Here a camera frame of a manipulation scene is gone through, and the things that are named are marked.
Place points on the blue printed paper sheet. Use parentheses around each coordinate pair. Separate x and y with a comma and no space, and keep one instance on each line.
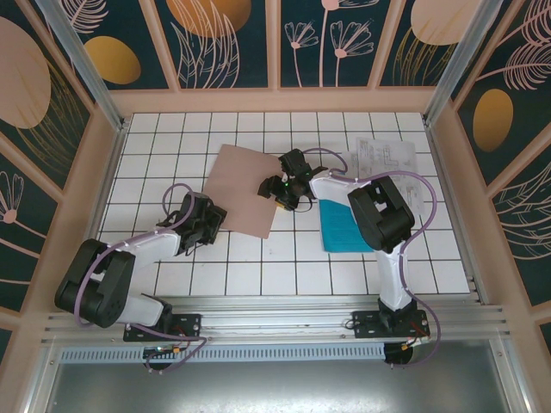
(340,228)

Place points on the white sheet with L-shaped drawing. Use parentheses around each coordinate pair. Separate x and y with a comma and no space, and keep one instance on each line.
(396,155)

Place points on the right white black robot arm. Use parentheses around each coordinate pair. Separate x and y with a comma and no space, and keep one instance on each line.
(387,223)

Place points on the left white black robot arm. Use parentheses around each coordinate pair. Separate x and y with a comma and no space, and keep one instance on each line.
(146,249)

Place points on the yellow power connector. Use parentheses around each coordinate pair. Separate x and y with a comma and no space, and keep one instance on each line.
(406,346)
(177,353)

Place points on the grey sheet metal panel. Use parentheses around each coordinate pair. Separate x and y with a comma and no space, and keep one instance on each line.
(275,387)

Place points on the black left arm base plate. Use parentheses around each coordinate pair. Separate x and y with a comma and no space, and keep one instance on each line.
(189,324)

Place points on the aluminium mounting rail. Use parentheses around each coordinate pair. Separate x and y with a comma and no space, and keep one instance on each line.
(275,316)

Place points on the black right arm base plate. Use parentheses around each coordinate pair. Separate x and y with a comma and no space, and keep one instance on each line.
(366,324)

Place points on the aluminium frame post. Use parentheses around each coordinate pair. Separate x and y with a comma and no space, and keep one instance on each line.
(78,47)
(467,47)

